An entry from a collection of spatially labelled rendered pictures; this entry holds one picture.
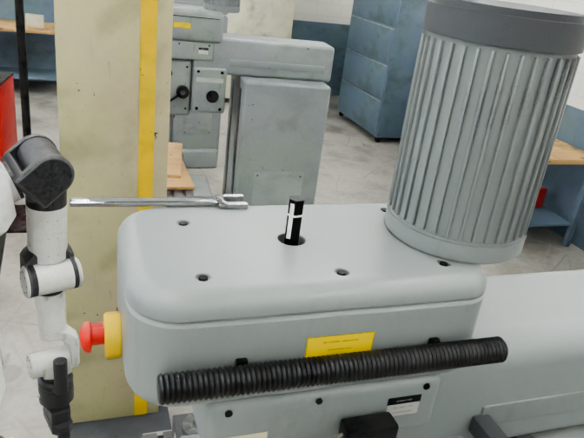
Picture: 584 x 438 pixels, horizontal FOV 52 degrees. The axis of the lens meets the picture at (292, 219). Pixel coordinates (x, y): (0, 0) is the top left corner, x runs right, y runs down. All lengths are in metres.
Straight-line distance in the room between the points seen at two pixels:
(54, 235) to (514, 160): 1.07
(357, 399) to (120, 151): 1.87
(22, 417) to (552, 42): 3.03
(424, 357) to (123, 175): 1.95
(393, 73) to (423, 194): 7.28
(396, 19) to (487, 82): 7.23
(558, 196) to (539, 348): 5.51
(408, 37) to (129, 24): 5.97
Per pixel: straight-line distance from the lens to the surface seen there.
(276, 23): 9.29
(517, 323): 1.00
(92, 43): 2.43
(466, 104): 0.77
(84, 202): 0.86
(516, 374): 0.99
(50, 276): 1.54
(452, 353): 0.80
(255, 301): 0.68
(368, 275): 0.75
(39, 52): 9.84
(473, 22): 0.76
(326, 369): 0.73
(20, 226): 5.17
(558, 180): 6.48
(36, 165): 1.41
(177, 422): 1.62
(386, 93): 8.10
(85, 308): 2.85
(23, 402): 3.46
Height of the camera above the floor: 2.24
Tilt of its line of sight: 24 degrees down
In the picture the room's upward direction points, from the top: 7 degrees clockwise
